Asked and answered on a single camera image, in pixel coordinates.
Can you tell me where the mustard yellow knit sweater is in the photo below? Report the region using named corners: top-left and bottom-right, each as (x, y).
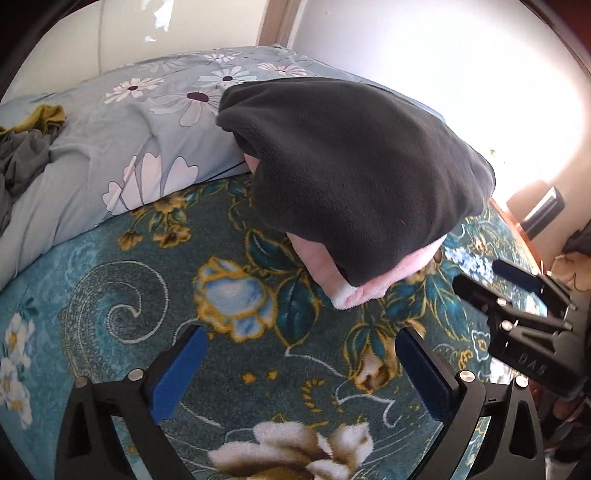
top-left (1, 104), bottom-right (66, 136)

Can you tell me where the black box on nightstand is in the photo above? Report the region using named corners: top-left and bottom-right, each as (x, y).
top-left (520, 187), bottom-right (565, 240)

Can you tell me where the dark grey crumpled garment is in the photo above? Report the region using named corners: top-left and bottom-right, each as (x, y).
top-left (0, 126), bottom-right (61, 233)

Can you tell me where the light blue floral quilt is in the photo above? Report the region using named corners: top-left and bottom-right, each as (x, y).
top-left (1, 47), bottom-right (349, 283)

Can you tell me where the red wooden headboard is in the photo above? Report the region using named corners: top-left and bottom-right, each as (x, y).
top-left (490, 199), bottom-right (544, 273)

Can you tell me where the dark grey fleece jacket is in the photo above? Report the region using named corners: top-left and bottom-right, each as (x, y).
top-left (217, 77), bottom-right (496, 310)

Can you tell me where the person's right hand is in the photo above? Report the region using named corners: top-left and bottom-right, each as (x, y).
top-left (529, 383), bottom-right (590, 447)

